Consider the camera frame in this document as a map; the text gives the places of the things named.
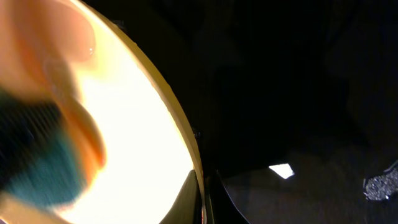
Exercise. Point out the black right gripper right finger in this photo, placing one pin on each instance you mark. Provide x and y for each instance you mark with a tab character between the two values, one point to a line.
220	208

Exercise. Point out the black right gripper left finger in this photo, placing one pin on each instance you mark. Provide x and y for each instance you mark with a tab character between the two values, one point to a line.
185	209

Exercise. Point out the yellow plate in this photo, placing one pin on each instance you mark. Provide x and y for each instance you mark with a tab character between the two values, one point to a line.
131	138

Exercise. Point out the green and yellow sponge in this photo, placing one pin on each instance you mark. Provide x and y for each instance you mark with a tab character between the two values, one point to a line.
38	165

